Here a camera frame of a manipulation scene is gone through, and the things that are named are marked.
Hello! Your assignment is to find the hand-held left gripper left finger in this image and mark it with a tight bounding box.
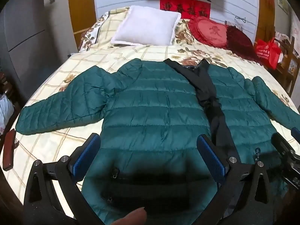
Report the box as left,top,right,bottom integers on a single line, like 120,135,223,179
23,133,102,214

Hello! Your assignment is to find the green puffer jacket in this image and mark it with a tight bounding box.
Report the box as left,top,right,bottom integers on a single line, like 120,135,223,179
15,58,300,225

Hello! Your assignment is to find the reddish brown wooden armrest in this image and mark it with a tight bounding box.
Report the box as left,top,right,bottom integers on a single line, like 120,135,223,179
2,129,17,171

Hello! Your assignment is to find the wooden chair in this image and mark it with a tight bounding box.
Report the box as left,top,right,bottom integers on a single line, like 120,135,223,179
274,31,300,98

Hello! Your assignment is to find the wooden door frame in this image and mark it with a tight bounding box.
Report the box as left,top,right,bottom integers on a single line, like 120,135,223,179
68,0,97,52

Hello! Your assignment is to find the wooden wall pillar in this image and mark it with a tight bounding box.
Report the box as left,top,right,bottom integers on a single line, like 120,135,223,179
256,0,276,45

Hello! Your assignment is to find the white plastic bag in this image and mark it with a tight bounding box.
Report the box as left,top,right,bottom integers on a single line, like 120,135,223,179
0,94,14,128

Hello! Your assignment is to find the wall poster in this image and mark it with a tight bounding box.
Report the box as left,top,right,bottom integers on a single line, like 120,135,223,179
277,0,291,12

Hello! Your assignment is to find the grey refrigerator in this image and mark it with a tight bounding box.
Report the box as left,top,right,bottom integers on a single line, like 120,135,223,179
0,0,80,94

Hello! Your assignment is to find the floral cream bed blanket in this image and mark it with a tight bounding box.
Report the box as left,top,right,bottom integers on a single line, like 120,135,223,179
5,7,300,216

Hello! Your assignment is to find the dark red pillow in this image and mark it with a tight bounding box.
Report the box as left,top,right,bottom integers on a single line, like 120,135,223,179
225,25,264,65

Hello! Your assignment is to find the person's left hand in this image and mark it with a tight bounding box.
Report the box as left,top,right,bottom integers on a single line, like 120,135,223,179
110,207,148,225

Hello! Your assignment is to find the red plastic bag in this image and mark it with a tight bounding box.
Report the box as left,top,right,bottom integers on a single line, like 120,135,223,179
254,37,282,70

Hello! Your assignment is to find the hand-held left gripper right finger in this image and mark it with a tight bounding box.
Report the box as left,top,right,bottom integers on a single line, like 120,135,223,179
196,134,279,216

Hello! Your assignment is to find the red wall banner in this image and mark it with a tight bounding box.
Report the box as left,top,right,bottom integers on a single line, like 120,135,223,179
160,0,211,19

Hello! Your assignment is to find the red heart-shaped pillow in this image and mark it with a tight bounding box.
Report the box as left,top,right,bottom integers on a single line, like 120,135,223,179
187,16,229,50

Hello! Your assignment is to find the white square pillow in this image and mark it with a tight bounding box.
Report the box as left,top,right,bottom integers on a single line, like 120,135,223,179
111,5,182,46

